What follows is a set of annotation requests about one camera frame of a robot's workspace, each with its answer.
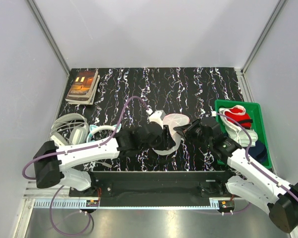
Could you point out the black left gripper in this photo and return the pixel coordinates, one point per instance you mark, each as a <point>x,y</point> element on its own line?
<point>167,142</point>

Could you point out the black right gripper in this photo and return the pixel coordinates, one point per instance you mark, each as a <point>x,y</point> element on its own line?
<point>189,129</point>

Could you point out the white pink mesh laundry bag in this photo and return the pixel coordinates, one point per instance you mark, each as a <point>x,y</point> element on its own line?
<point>173,120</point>

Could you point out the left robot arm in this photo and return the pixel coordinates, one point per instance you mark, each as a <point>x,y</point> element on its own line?
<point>56,165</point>

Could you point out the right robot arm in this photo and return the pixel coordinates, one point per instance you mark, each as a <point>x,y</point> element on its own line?
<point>275,196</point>

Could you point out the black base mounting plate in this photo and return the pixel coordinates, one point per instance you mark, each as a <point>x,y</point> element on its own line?
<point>157,189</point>

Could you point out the red garment in bin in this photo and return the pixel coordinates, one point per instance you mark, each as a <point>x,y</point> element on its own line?
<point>239,114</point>

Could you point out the teal cat-ear headphones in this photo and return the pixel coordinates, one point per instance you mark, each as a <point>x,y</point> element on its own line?
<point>93,129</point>

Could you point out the green plastic bin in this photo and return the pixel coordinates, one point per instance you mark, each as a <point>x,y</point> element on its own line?
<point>254,111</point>

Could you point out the blue garment in bin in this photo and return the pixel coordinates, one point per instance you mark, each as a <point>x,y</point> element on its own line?
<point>259,152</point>

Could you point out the white headphones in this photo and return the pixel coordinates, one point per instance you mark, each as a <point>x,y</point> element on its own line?
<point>70,129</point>

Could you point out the paperback book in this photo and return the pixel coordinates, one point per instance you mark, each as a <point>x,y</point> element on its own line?
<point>83,89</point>

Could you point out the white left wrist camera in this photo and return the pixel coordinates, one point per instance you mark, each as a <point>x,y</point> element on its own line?
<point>156,116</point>

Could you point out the grey usb cable plug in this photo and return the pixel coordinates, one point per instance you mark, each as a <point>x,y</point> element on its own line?
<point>106,164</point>

